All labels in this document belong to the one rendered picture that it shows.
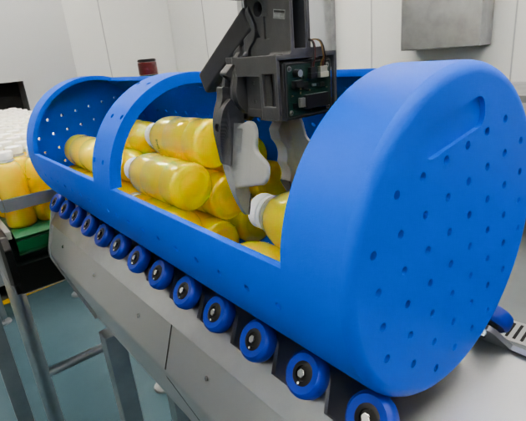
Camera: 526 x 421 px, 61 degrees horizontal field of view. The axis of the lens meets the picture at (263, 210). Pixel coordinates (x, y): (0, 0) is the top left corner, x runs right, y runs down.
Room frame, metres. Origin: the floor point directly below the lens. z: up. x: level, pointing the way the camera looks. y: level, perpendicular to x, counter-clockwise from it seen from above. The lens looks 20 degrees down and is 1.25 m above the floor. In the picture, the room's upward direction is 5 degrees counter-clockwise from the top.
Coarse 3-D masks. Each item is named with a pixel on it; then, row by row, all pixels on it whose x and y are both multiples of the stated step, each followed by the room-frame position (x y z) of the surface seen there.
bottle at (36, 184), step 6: (30, 162) 1.07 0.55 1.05; (30, 168) 1.06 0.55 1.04; (30, 174) 1.06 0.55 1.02; (36, 174) 1.06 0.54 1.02; (30, 180) 1.06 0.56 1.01; (36, 180) 1.06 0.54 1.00; (42, 180) 1.06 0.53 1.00; (30, 186) 1.07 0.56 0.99; (36, 186) 1.06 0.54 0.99; (42, 186) 1.06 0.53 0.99; (48, 186) 1.07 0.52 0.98; (42, 204) 1.06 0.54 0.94; (48, 204) 1.06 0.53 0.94; (36, 210) 1.07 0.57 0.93; (42, 210) 1.06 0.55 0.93; (48, 210) 1.06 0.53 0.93; (42, 216) 1.06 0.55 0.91; (48, 216) 1.06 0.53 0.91
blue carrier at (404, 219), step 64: (448, 64) 0.33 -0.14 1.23; (64, 128) 0.98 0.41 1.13; (128, 128) 0.60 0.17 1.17; (320, 128) 0.33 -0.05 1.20; (384, 128) 0.29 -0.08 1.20; (448, 128) 0.33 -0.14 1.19; (512, 128) 0.38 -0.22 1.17; (64, 192) 0.81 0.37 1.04; (320, 192) 0.29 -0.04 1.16; (384, 192) 0.27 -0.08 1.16; (448, 192) 0.32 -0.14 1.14; (512, 192) 0.39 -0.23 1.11; (192, 256) 0.42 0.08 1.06; (256, 256) 0.33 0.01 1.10; (320, 256) 0.27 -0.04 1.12; (384, 256) 0.27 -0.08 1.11; (448, 256) 0.33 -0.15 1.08; (512, 256) 0.40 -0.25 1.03; (320, 320) 0.27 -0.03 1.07; (384, 320) 0.27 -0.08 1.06; (448, 320) 0.33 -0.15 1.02; (384, 384) 0.27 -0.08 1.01
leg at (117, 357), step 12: (108, 336) 0.94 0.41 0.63; (108, 348) 0.93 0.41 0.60; (120, 348) 0.95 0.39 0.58; (108, 360) 0.95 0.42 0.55; (120, 360) 0.94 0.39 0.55; (120, 372) 0.94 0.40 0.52; (132, 372) 0.96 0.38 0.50; (120, 384) 0.93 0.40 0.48; (132, 384) 0.95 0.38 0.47; (120, 396) 0.93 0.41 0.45; (132, 396) 0.95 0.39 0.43; (120, 408) 0.94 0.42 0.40; (132, 408) 0.94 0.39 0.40; (132, 420) 0.94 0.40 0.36
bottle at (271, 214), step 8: (288, 192) 0.42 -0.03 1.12; (272, 200) 0.42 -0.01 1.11; (280, 200) 0.41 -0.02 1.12; (264, 208) 0.43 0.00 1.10; (272, 208) 0.41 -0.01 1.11; (280, 208) 0.40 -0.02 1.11; (264, 216) 0.42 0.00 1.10; (272, 216) 0.40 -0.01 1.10; (280, 216) 0.39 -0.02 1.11; (264, 224) 0.41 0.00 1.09; (272, 224) 0.40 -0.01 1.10; (280, 224) 0.39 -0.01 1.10; (272, 232) 0.40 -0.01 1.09; (280, 232) 0.39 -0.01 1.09; (272, 240) 0.40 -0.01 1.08; (280, 240) 0.39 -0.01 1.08; (280, 248) 0.40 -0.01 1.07
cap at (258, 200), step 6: (258, 198) 0.45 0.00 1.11; (264, 198) 0.45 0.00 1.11; (252, 204) 0.45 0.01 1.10; (258, 204) 0.44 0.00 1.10; (252, 210) 0.44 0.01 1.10; (258, 210) 0.44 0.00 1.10; (252, 216) 0.44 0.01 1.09; (258, 216) 0.44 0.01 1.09; (252, 222) 0.45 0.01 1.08; (258, 222) 0.44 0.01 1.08
